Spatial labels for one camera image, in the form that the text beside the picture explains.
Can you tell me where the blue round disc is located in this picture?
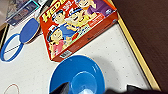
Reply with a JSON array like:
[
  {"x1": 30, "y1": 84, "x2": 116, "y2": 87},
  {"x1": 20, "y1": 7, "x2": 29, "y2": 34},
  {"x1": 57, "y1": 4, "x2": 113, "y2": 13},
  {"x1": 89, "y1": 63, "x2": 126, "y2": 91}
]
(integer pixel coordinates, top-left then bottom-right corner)
[{"x1": 18, "y1": 17, "x2": 42, "y2": 44}]

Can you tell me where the white gaming table yellow rim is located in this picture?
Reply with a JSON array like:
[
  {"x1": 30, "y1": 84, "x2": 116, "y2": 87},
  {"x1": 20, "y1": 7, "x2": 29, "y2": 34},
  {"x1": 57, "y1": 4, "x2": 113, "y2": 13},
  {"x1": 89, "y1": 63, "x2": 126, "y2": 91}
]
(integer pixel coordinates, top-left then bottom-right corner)
[{"x1": 0, "y1": 0, "x2": 161, "y2": 94}]

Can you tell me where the white plate with blue rim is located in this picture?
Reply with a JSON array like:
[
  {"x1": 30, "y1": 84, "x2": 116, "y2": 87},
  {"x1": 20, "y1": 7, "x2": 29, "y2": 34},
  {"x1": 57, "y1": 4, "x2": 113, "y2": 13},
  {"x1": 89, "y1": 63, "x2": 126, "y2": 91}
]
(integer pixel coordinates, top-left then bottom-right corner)
[{"x1": 0, "y1": 32, "x2": 25, "y2": 63}]

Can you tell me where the blue board game box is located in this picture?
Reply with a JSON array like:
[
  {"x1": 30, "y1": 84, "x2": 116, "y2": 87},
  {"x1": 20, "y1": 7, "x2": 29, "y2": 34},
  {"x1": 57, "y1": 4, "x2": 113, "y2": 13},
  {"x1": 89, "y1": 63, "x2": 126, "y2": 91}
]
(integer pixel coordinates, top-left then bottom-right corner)
[{"x1": 6, "y1": 0, "x2": 41, "y2": 26}]

